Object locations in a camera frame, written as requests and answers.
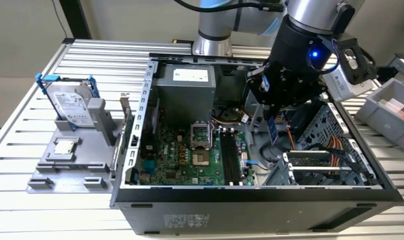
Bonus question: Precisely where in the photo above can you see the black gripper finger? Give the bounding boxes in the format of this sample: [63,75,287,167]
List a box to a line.
[271,74,328,119]
[244,64,280,119]

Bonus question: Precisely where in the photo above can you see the RAM memory stick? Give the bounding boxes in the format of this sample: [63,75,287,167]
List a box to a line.
[266,114,279,144]

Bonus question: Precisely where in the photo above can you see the grey power supply unit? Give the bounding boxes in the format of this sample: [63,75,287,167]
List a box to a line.
[151,63,219,126]

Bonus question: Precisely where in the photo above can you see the small white box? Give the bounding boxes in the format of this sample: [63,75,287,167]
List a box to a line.
[376,97,404,114]

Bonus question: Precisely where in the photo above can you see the disk bay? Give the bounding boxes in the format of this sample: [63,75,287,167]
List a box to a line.
[264,149,356,186]

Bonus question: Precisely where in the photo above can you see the grey plastic bin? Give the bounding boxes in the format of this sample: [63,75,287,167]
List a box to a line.
[355,77,404,148]

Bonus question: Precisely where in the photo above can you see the CPU socket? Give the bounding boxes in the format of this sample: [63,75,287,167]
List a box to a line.
[191,149,212,167]

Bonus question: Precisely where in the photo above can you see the green Dell motherboard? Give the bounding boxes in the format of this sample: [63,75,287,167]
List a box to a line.
[140,123,256,186]

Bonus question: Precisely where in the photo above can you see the teal board connector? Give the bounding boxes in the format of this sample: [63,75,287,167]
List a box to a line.
[141,161,157,174]

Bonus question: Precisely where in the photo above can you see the open black PC case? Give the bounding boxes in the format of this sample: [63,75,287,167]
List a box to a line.
[108,51,404,236]

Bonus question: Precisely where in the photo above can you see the hard disk in blue carrier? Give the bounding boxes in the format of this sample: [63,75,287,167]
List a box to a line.
[35,72,99,131]

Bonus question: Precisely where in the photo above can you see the grey plastic parts rack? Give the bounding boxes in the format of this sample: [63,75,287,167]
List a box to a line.
[25,97,125,195]

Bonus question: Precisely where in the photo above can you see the silver CPU chip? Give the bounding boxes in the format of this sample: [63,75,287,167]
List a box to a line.
[53,140,79,154]

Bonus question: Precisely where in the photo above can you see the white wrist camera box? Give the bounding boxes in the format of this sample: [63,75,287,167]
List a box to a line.
[323,66,374,102]

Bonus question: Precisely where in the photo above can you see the white wire bundle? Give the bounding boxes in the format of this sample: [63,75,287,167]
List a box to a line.
[208,113,254,127]

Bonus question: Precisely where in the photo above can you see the orange wire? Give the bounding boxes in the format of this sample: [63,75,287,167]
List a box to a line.
[286,124,296,151]

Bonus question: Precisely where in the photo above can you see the black camera bracket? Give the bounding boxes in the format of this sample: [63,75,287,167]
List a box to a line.
[334,37,379,88]

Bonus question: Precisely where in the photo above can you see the metal socket cover frame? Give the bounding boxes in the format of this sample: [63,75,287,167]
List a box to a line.
[189,119,212,149]

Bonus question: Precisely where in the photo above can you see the red yellow wire bundle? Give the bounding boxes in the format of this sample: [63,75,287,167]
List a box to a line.
[322,136,347,167]

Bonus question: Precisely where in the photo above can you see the thin wire locking lever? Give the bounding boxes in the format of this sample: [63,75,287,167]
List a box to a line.
[208,123,216,150]

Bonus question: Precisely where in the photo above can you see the thick black cable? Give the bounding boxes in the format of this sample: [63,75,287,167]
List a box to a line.
[172,0,286,13]

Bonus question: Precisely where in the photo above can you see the black metal post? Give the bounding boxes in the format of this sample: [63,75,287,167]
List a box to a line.
[57,0,93,41]

